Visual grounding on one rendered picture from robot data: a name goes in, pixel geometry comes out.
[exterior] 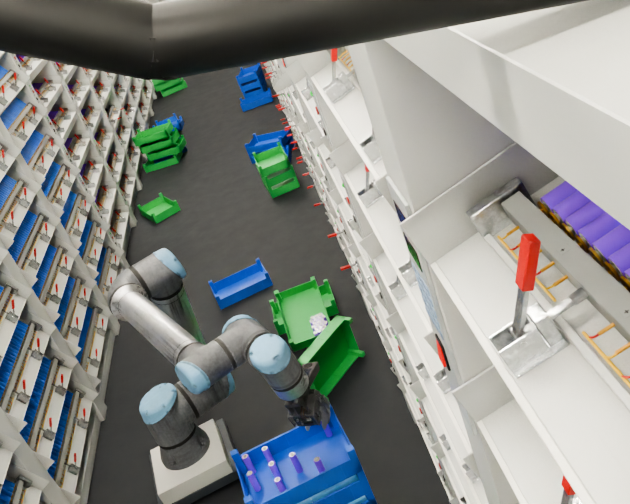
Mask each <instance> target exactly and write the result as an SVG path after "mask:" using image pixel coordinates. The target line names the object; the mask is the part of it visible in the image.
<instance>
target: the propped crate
mask: <svg viewBox="0 0 630 504"><path fill-rule="evenodd" d="M310 279H311V281H309V282H306V283H304V284H301V285H298V286H296V287H293V288H290V289H288V290H285V291H282V292H280V293H279V292H278V290H276V291H274V294H275V296H276V300H277V303H278V306H279V310H280V313H281V316H282V320H283V323H284V326H285V330H286V333H287V336H288V341H289V344H290V346H291V348H292V350H293V352H295V351H298V350H301V349H303V348H306V347H309V346H310V345H311V344H312V343H313V341H314V340H315V339H316V338H317V337H318V336H319V335H317V336H314V334H313V330H312V326H311V324H310V320H311V316H314V317H315V315H316V314H319V313H322V314H323V315H325V317H326V319H327V321H328V324H329V323H330V322H331V321H330V318H329V316H328V313H327V310H326V307H325V304H324V301H323V299H322V296H321V293H320V290H319V287H318V285H317V282H316V280H315V277H314V276H313V277H310Z"/></svg>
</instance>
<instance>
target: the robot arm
mask: <svg viewBox="0 0 630 504"><path fill-rule="evenodd" d="M185 276H186V271H185V269H184V268H183V266H182V265H181V263H180V262H179V261H178V259H177V258H176V257H175V256H174V255H173V254H172V253H171V252H170V251H169V250H168V249H166V248H162V249H160V250H158V251H156V252H153V254H151V255H149V256H147V257H146V258H144V259H142V260H141V261H139V262H137V263H136V264H134V265H132V266H131V267H129V268H127V269H125V270H124V271H123V272H122V273H120V274H119V275H118V276H117V277H116V279H115V280H114V281H113V283H112V285H111V287H110V289H109V292H108V296H107V303H108V307H109V310H110V311H111V313H112V314H113V315H114V316H115V317H116V318H118V319H119V320H122V321H128V322H129V323H130V324H131V325H132V326H133V327H134V328H135V329H136V330H137V331H139V332H140V333H141V334H142V335H143V336H144V337H145V338H146V339H147V340H148V341H149V342H150V343H151V344H152V345H153V346H154V347H155V348H156V349H157V350H159V351H160V352H161V353H162V354H163V355H164V356H165V357H166V358H167V359H168V360H169V361H170V362H171V363H172V364H173V365H174V366H175V372H176V374H177V376H178V378H179V379H180V381H179V382H178V383H176V384H175V385H172V384H170V383H167V384H166V383H163V384H160V385H157V386H155V387H154V388H152V389H151V390H150V391H149V392H147V393H146V394H145V396H144V397H143V398H142V400H141V402H140V407H139V410H140V413H141V416H142V418H143V421H144V422H145V423H146V425H147V427H148V428H149V430H150V432H151V433H152V435H153V437H154V438H155V440H156V442H157V443H158V445H159V447H160V457H161V461H162V463H163V464H164V466H165V467H166V468H167V469H169V470H175V471H176V470H182V469H185V468H188V467H190V466H192V465H194V464H195V463H197V462H198V461H199V460H200V459H201V458H202V457H203V456H204V455H205V454H206V452H207V451H208V449H209V446H210V439H209V436H208V435H207V433H206V432H205V431H204V430H203V429H201V428H200V427H199V426H197V425H196V424H195V423H194V421H195V420H196V419H197V418H199V417H200V416H202V415H203V414H204V413H206V412H207V411H208V410H210V409H211V408H213V407H214V406H215V405H217V404H218V403H220V402H221V401H222V400H224V399H225V398H227V397H228V396H229V395H230V394H231V393H232V392H233V391H234V390H235V383H234V379H233V377H232V375H231V373H230V372H231V371H233V370H234V369H236V368H237V367H239V366H240V365H242V364H243V363H245V362H246V361H247V362H248V363H250V364H251V365H252V366H253V367H254V368H255V369H256V370H257V371H258V372H259V373H260V374H261V375H262V376H263V377H264V379H265V380H266V381H267V382H268V384H269V385H270V386H271V388H272V389H273V391H274V392H275V393H276V395H277V396H278V397H279V398H280V399H282V400H285V404H284V406H285V407H286V408H287V409H288V416H287V418H288V419H289V421H290V422H291V423H292V425H293V426H294V427H295V428H296V424H297V425H298V426H299V427H300V426H305V428H306V431H309V429H310V427H311V426H314V425H319V426H320V424H321V423H320V422H322V428H323V430H325V429H326V426H327V424H328V423H329V421H330V402H329V400H328V399H327V398H326V397H325V396H324V395H321V393H320V392H319V391H317V390H315V389H311V388H310V387H311V385H312V383H313V381H314V379H315V378H316V376H317V374H318V372H319V370H320V367H319V364H318V362H311V363H306V364H303V365H302V366H301V365H300V363H299V362H298V361H297V359H296V358H295V356H294V355H293V353H292V352H291V350H290V348H289V346H288V344H287V343H286V342H285V341H284V340H283V339H282V338H281V337H280V336H278V335H275V334H271V333H270V332H269V331H268V330H267V329H265V328H264V327H263V326H262V325H260V323H259V322H258V321H257V320H255V319H253V318H251V317H250V316H248V315H237V316H234V317H232V318H231V319H230V320H228V321H227V323H226V324H225V325H224V327H223V330H222V334H221V335H220V336H218V337H217V338H215V339H214V340H213V341H211V342H210V343H208V344H207V345H206V343H205V341H204V338H203V336H202V333H201V330H200V328H199V325H198V323H197V320H196V317H195V315H194V312H193V310H192V307H191V304H190V302H189V299H188V297H187V294H186V291H185V289H184V286H183V281H182V278H183V279H184V277H185ZM150 298H151V300H152V302H153V303H152V302H151V301H150V300H149V299H150ZM291 415H292V416H291ZM291 418H293V420H294V423H293V422H292V420H291Z"/></svg>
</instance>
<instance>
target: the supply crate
mask: <svg viewBox="0 0 630 504"><path fill-rule="evenodd" d="M328 425H329V427H330V429H331V431H332V433H333V435H332V436H331V437H327V436H326V434H325V432H324V430H323V428H322V425H321V424H320V426H319V425H314V426H311V427H310V429H309V431H306V428H305V426H300V427H299V426H297V427H296V428H293V429H291V430H289V431H287V432H285V433H283V434H281V435H279V436H277V437H275V438H273V439H271V440H269V441H267V442H265V443H262V444H260V445H258V446H256V447H254V448H252V449H250V450H248V451H246V452H244V453H242V454H239V452H238V450H237V449H234V450H232V451H230V454H231V457H232V459H233V460H234V462H235V465H236V469H237V472H238V476H239V479H240V483H241V486H242V490H243V493H244V496H245V497H244V502H245V504H297V503H299V502H301V501H303V500H305V499H307V498H309V497H311V496H313V495H315V494H317V493H319V492H321V491H323V490H325V489H327V488H329V487H331V486H333V485H335V484H337V483H339V482H341V481H343V480H345V479H347V478H349V477H351V476H353V475H355V474H357V473H359V472H361V471H363V468H362V466H361V464H360V461H359V459H358V456H357V454H356V452H355V449H354V447H353V446H352V445H351V443H350V441H349V439H348V437H347V436H346V434H345V432H344V430H343V428H342V426H341V424H340V422H339V420H338V419H337V417H336V415H335V413H334V410H333V408H332V406H331V404H330V421H329V423H328ZM264 446H267V447H268V448H269V450H270V452H271V454H272V456H273V458H274V460H275V462H276V466H277V468H278V470H279V472H280V474H281V476H282V478H283V480H282V482H283V483H284V485H285V487H286V489H287V490H285V491H283V492H281V493H280V492H279V490H278V488H277V486H276V484H275V482H274V479H275V478H274V476H273V474H272V472H271V470H270V468H269V466H268V462H267V460H266V458H265V456H264V454H263V452H262V450H261V449H262V447H264ZM291 452H295V454H296V456H297V458H298V460H299V462H300V464H301V466H302V468H303V471H302V473H297V472H296V470H295V468H294V466H293V464H292V462H291V459H290V457H289V454H290V453H291ZM244 454H248V456H249V458H250V459H251V461H252V463H253V465H254V467H255V469H256V473H255V474H254V475H255V477H256V479H257V481H258V482H259V484H260V486H261V490H260V491H259V492H255V490H254V488H253V486H252V485H251V483H250V481H249V479H248V477H247V475H246V473H247V472H248V471H249V470H248V469H247V467H246V465H245V463H244V461H243V459H242V456H243V455H244ZM315 457H320V459H321V461H322V463H323V465H324V468H325V471H323V472H321V473H319V472H318V470H317V467H316V465H315V463H314V461H313V460H314V458H315Z"/></svg>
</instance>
